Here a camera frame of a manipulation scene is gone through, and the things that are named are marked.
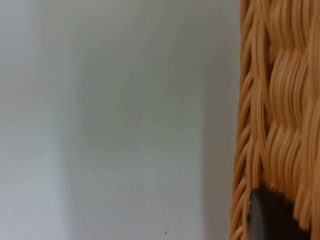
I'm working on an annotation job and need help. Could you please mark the pale brown wicker basket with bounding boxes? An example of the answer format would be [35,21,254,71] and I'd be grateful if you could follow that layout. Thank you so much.
[229,0,320,240]

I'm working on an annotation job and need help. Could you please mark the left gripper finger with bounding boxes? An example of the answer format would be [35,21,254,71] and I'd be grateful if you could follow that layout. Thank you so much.
[248,188,312,240]

